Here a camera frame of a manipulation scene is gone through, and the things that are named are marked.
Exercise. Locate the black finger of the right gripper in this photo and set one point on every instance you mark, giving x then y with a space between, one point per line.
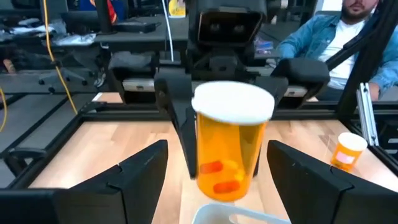
258 165
189 143

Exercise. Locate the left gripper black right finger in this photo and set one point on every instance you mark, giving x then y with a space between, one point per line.
311 193

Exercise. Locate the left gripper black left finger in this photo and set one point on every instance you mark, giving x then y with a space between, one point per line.
130 193

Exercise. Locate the orange pill bottle white cap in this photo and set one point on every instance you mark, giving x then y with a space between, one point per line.
230 149
346 155

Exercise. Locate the translucent grey plastic basket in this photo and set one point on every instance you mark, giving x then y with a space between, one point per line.
214 214

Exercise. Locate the dark grey desk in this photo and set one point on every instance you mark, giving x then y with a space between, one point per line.
140 39

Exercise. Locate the black flat device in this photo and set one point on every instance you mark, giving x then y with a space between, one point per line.
135 27

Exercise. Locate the yellow labelled box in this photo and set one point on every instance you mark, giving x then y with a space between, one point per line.
177 8

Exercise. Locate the black padded chair armrest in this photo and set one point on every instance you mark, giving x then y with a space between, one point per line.
301 73

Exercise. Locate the red and blue fabric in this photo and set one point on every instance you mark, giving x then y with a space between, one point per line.
110 9

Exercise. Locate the white paper pile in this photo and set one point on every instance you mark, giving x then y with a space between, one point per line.
74 40

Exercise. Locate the black office chair base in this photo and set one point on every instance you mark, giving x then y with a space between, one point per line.
62 79

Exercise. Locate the person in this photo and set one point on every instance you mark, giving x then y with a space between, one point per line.
342 40

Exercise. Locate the black metal table frame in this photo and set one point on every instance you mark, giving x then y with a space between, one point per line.
124 115

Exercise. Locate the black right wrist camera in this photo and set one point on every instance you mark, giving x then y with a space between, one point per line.
230 26

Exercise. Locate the silver aluminium extrusion post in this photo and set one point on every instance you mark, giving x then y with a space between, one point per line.
367 115

